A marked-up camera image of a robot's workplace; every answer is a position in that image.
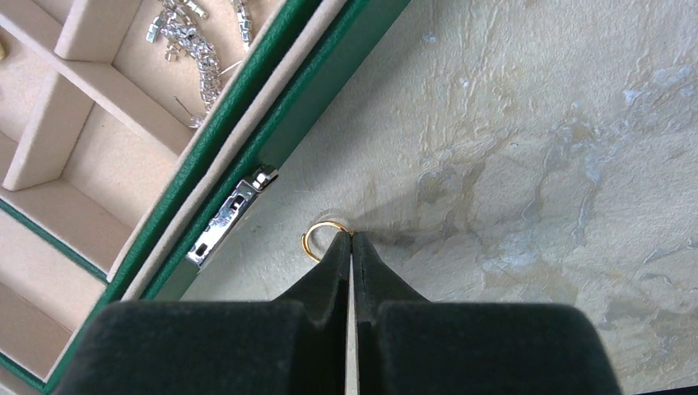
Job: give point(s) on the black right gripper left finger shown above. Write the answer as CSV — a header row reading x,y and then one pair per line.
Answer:
x,y
318,349

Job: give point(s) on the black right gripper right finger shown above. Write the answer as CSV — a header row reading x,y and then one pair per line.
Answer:
x,y
389,324

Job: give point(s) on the beige removable jewelry tray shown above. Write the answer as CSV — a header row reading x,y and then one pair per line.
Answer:
x,y
88,141

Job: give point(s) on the green jewelry box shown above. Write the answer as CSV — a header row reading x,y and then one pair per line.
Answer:
x,y
40,330

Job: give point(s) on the silver box clasp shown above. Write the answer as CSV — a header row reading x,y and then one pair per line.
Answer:
x,y
236,204

